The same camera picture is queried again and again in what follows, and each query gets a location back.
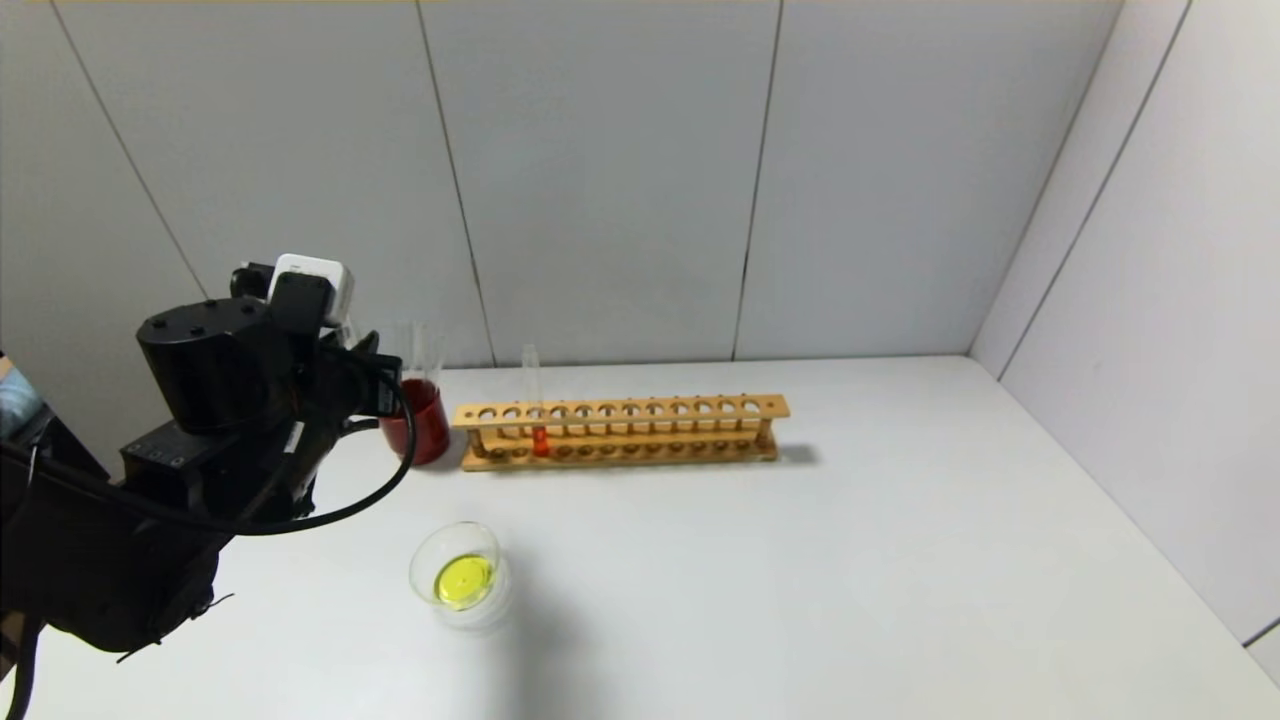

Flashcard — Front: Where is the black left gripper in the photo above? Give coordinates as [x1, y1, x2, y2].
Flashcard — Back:
[323, 350, 404, 418]

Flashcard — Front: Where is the red pigment test tube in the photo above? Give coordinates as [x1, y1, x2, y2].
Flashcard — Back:
[521, 344, 552, 460]

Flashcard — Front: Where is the wooden test tube rack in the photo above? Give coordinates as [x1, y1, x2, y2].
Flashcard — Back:
[453, 394, 791, 473]

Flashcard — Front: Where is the dark red cup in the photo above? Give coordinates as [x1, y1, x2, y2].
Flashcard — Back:
[378, 378, 453, 468]

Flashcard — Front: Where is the clear glass beaker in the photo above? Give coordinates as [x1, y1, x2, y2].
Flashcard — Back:
[408, 520, 513, 631]

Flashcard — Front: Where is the dark background furniture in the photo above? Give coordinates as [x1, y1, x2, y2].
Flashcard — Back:
[0, 402, 116, 483]

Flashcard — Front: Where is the pale blue background object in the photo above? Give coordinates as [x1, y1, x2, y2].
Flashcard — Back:
[0, 352, 47, 447]

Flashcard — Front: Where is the black cable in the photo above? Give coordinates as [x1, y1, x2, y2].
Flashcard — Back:
[0, 345, 419, 720]

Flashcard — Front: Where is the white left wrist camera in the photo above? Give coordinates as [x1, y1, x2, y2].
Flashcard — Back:
[232, 253, 355, 329]

